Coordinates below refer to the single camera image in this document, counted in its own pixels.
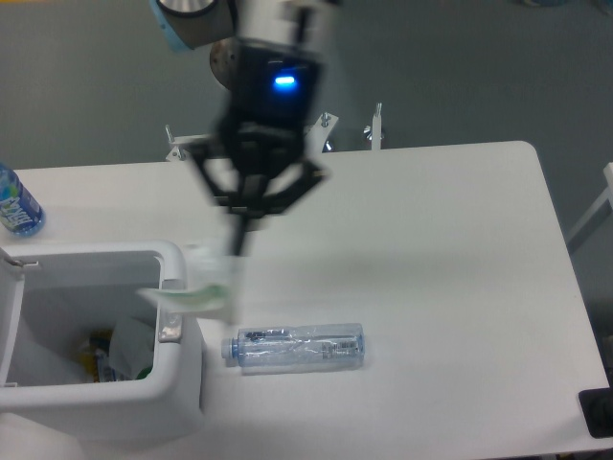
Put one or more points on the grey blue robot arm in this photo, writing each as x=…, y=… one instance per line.
x=194, y=24

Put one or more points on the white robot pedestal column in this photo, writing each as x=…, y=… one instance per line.
x=223, y=62

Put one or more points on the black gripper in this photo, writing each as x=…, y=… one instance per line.
x=273, y=87

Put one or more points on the white crumpled paper trash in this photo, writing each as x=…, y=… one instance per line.
x=131, y=348

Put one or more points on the white plastic packaging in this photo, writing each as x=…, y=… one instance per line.
x=212, y=287

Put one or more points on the blue labelled water bottle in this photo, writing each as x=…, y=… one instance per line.
x=21, y=214

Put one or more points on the black table clamp mount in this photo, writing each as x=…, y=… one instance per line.
x=596, y=406

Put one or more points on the white plastic trash can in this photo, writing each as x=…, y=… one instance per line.
x=53, y=296

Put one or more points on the clear plastic bottle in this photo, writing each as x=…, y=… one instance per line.
x=296, y=349

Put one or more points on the white frame at right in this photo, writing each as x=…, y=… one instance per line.
x=595, y=215

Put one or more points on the white metal table frame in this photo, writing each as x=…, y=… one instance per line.
x=335, y=129

